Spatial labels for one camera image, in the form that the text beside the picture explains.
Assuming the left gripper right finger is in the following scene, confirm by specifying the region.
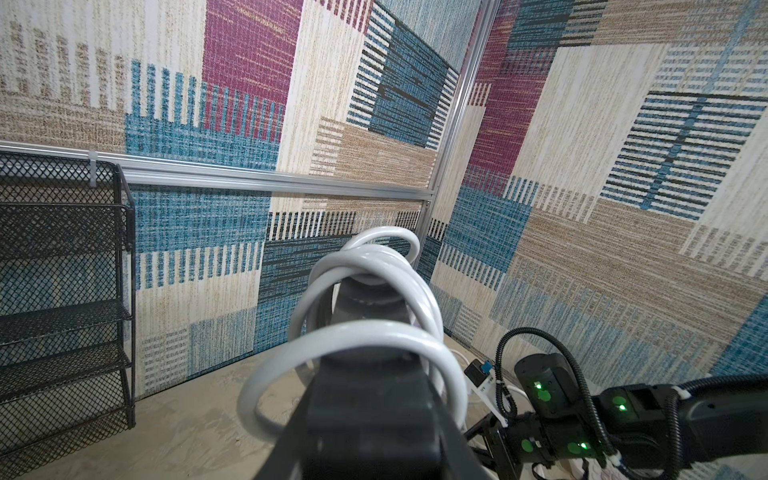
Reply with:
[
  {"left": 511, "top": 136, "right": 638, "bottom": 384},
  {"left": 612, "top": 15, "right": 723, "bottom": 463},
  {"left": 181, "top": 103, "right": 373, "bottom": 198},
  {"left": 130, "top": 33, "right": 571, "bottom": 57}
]
[{"left": 428, "top": 383, "right": 491, "bottom": 480}]

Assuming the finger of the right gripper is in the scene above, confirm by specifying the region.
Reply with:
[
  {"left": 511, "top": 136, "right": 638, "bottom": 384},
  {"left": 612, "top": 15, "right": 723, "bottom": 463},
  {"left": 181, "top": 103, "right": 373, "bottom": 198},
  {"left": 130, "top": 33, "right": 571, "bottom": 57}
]
[{"left": 464, "top": 413, "right": 498, "bottom": 444}]

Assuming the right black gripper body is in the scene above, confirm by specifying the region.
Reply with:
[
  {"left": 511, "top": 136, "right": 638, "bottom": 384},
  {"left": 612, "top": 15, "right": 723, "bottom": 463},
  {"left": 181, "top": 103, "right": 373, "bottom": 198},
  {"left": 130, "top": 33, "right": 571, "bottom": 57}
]
[{"left": 479, "top": 413, "right": 564, "bottom": 479}]

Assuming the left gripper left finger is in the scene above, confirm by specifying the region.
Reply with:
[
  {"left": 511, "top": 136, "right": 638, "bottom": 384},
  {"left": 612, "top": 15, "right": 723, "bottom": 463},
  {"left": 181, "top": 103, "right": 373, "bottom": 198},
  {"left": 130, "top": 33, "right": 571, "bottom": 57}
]
[{"left": 253, "top": 383, "right": 314, "bottom": 480}]

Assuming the black power strip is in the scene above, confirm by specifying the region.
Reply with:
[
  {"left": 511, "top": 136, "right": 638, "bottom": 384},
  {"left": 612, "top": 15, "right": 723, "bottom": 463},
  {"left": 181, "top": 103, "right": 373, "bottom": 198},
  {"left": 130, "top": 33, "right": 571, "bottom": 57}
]
[{"left": 299, "top": 275, "right": 448, "bottom": 480}]

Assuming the grey cord of black strip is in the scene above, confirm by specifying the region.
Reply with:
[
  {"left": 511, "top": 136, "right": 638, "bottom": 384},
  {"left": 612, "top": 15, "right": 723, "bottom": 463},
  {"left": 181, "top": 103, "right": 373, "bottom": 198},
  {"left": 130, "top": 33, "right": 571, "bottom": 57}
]
[{"left": 236, "top": 225, "right": 475, "bottom": 445}]

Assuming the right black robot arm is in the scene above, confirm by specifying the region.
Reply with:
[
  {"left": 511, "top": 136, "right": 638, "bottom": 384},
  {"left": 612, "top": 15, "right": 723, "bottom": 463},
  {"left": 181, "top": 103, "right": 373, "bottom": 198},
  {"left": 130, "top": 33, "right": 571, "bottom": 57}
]
[{"left": 465, "top": 353, "right": 767, "bottom": 479}]

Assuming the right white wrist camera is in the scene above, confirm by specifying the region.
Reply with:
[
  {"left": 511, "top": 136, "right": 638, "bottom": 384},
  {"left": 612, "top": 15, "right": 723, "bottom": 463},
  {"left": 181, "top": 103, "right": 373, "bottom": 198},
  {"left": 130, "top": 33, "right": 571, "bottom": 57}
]
[{"left": 464, "top": 359, "right": 508, "bottom": 427}]

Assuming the black corrugated cable conduit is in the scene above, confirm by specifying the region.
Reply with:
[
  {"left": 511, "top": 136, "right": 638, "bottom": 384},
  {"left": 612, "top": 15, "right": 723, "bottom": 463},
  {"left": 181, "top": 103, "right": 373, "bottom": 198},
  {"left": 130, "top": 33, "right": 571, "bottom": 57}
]
[{"left": 494, "top": 326, "right": 768, "bottom": 480}]

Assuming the black wire shelf rack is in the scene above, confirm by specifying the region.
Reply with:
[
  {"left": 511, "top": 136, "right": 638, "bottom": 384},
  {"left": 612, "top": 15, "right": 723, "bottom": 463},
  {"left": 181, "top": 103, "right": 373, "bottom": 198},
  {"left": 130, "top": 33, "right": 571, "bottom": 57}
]
[{"left": 1, "top": 152, "right": 136, "bottom": 479}]

